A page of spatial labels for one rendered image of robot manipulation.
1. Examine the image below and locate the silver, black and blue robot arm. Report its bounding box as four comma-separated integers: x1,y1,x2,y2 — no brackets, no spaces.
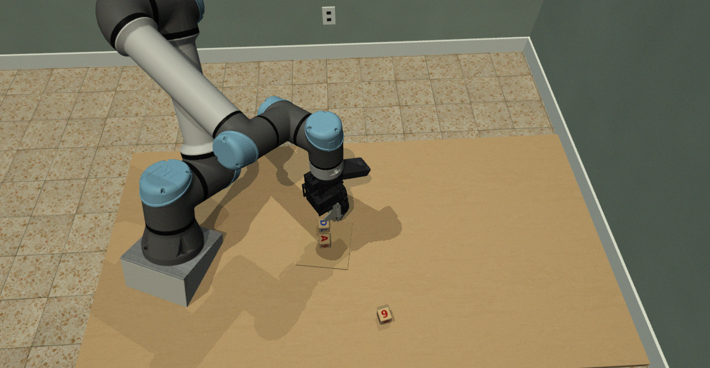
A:
95,0,371,266

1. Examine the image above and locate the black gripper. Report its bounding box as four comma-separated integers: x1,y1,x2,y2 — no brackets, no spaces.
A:
302,171,349,221

